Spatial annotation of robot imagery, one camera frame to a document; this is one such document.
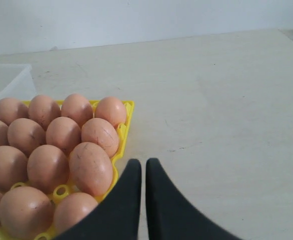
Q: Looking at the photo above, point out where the brown egg second row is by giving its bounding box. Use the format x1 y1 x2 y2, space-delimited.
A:
53 192 98 234

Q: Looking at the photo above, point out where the brown egg column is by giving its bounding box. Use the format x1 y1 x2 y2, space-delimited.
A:
46 116 81 156
81 117 120 158
69 142 113 197

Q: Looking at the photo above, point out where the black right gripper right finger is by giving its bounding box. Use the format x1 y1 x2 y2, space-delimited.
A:
145 158 239 240

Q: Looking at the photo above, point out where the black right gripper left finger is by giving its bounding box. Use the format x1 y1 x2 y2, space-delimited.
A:
55 159 142 240

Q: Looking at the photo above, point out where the clear plastic bin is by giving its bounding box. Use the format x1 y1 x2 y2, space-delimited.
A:
0 63 37 101

